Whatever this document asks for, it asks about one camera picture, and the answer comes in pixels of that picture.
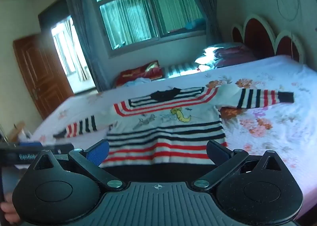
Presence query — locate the window with green sheer curtain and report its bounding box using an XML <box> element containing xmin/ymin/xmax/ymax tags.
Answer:
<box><xmin>89</xmin><ymin>0</ymin><xmax>207</xmax><ymax>58</ymax></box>

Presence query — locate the blue cloth on windowsill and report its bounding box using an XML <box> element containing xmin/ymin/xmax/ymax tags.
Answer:
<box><xmin>186</xmin><ymin>19</ymin><xmax>206</xmax><ymax>31</ymax></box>

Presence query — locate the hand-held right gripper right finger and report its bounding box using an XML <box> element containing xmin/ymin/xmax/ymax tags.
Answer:
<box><xmin>191</xmin><ymin>140</ymin><xmax>283</xmax><ymax>190</ymax></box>

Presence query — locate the bed with floral sheet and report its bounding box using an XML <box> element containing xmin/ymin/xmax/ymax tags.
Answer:
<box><xmin>2</xmin><ymin>55</ymin><xmax>317</xmax><ymax>219</ymax></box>

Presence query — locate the white sheer doorway curtain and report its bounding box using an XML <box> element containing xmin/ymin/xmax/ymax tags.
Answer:
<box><xmin>53</xmin><ymin>18</ymin><xmax>87</xmax><ymax>81</ymax></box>

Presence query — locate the light blue cloth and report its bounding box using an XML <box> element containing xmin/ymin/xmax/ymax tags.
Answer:
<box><xmin>124</xmin><ymin>77</ymin><xmax>151</xmax><ymax>86</ymax></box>

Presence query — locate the person's left hand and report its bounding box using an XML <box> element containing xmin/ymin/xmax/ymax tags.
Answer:
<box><xmin>0</xmin><ymin>192</ymin><xmax>22</xmax><ymax>222</ymax></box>

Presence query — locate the wooden nightstand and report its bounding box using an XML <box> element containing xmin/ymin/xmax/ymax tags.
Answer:
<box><xmin>9</xmin><ymin>122</ymin><xmax>26</xmax><ymax>142</ymax></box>

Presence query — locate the striped mattress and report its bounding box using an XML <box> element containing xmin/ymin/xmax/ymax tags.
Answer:
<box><xmin>165</xmin><ymin>62</ymin><xmax>206</xmax><ymax>78</ymax></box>

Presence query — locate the red black white striped sweater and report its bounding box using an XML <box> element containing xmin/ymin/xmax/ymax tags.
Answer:
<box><xmin>53</xmin><ymin>87</ymin><xmax>295</xmax><ymax>184</ymax></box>

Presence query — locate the brown wooden door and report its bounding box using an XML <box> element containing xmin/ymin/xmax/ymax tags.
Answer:
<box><xmin>13</xmin><ymin>35</ymin><xmax>75</xmax><ymax>120</ymax></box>

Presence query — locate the red and white scalloped headboard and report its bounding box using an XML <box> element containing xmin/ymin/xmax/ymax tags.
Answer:
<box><xmin>231</xmin><ymin>13</ymin><xmax>306</xmax><ymax>64</ymax></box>

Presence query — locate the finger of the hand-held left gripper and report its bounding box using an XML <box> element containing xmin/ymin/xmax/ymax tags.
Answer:
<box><xmin>43</xmin><ymin>143</ymin><xmax>75</xmax><ymax>154</ymax></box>

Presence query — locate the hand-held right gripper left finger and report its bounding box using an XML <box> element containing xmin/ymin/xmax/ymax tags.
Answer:
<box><xmin>33</xmin><ymin>140</ymin><xmax>126</xmax><ymax>190</ymax></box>

